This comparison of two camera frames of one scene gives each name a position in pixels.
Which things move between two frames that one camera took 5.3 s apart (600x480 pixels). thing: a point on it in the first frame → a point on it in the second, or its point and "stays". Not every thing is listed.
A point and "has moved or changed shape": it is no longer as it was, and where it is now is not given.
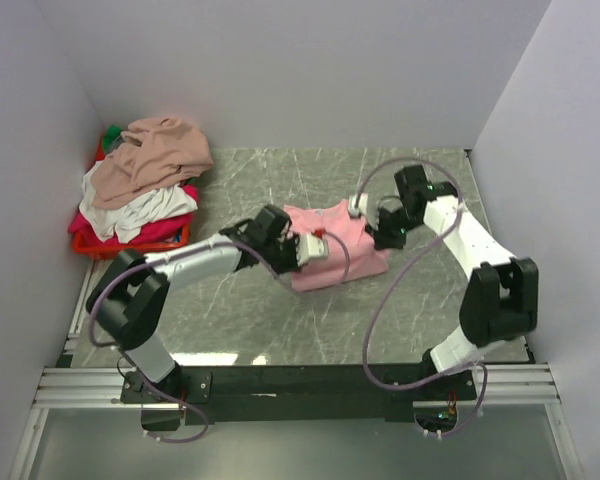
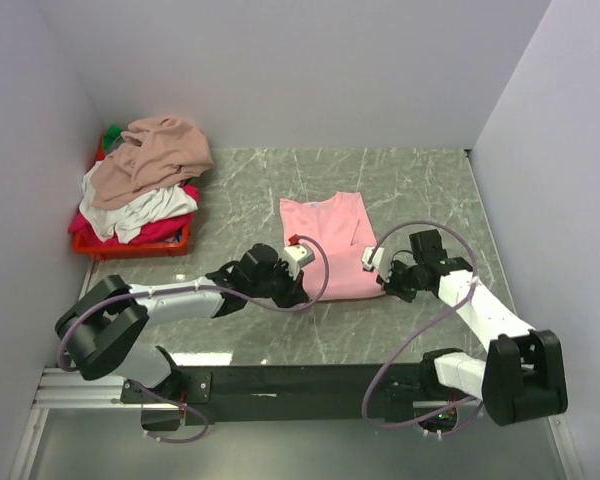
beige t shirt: (151, 152) stays
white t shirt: (125, 222) stays
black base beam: (300, 394) stays
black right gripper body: (392, 227) → (404, 281)
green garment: (113, 132) stays
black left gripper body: (283, 251) → (279, 285)
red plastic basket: (103, 250) stays
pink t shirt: (365, 258) has moved or changed shape
